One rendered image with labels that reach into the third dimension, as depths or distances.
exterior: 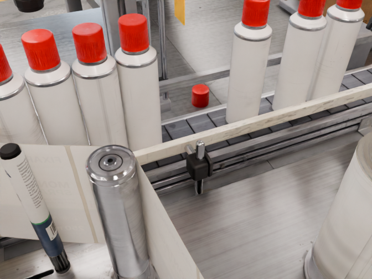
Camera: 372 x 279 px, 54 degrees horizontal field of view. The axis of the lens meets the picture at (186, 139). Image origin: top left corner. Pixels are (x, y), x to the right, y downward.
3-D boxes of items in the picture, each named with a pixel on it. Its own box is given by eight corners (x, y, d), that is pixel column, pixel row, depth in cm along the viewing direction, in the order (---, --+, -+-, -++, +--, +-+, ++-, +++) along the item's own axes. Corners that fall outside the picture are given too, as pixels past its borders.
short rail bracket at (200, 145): (192, 211, 53) (194, 152, 45) (185, 196, 55) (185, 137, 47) (212, 203, 54) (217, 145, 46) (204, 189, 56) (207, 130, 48)
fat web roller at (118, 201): (119, 305, 38) (86, 191, 26) (108, 268, 41) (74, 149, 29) (160, 289, 40) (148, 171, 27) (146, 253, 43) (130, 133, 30)
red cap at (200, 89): (212, 101, 72) (212, 87, 70) (201, 109, 70) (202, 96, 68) (198, 94, 74) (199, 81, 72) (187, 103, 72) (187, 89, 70)
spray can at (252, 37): (234, 134, 58) (249, 7, 44) (219, 115, 61) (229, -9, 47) (263, 126, 59) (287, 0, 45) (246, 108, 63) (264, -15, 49)
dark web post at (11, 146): (56, 277, 41) (-4, 158, 28) (53, 263, 42) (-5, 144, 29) (72, 270, 41) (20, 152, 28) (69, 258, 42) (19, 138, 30)
